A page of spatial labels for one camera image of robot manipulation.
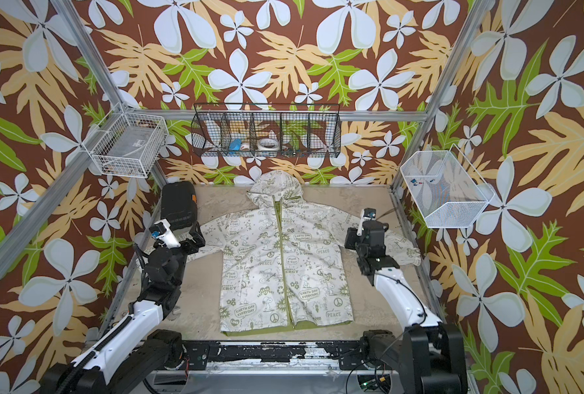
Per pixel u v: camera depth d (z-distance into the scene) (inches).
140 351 22.5
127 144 33.9
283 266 36.7
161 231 25.7
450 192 31.8
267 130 38.6
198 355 29.1
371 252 25.5
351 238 30.1
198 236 29.0
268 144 38.8
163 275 23.5
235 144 36.9
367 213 29.1
